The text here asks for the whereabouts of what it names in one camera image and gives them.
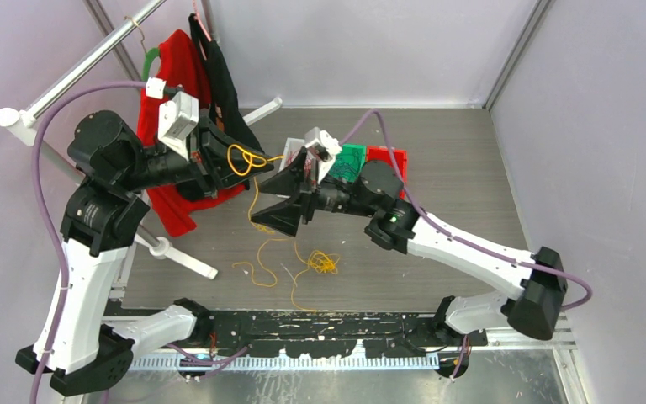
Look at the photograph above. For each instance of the red shirt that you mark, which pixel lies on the red shirt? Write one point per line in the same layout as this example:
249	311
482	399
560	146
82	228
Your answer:
180	65

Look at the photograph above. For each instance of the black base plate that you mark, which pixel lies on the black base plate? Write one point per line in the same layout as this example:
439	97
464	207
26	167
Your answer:
323	334

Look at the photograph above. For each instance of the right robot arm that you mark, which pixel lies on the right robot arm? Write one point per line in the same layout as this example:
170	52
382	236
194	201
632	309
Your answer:
529	286

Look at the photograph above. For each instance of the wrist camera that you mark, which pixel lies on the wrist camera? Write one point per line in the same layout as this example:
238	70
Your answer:
177	117
324	150

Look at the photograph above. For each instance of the green plastic bin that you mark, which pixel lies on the green plastic bin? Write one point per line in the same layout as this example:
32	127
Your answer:
349	163

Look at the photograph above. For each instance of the black shirt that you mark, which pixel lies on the black shirt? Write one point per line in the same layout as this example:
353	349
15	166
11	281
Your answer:
223	99

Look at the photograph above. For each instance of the green hanger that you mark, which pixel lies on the green hanger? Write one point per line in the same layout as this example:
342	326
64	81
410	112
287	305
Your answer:
150	56

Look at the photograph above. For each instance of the white clothes rack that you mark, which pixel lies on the white clothes rack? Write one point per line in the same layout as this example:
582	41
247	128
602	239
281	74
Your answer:
39	42

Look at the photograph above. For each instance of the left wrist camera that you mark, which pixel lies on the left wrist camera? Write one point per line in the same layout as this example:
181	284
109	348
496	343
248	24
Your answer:
177	117

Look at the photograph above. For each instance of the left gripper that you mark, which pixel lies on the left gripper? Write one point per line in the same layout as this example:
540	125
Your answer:
205	140

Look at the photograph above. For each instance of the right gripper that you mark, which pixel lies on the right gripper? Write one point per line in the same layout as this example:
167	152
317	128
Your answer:
285	216

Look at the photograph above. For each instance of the red plastic bin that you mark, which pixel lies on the red plastic bin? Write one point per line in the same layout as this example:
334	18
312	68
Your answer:
382	153

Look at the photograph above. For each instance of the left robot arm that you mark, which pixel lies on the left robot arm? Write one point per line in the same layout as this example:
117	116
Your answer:
82	354

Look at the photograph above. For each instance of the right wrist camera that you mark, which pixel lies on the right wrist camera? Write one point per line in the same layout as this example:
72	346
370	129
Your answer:
324	150

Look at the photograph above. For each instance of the white plastic bin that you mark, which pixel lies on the white plastic bin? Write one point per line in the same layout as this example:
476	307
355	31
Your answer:
290	151

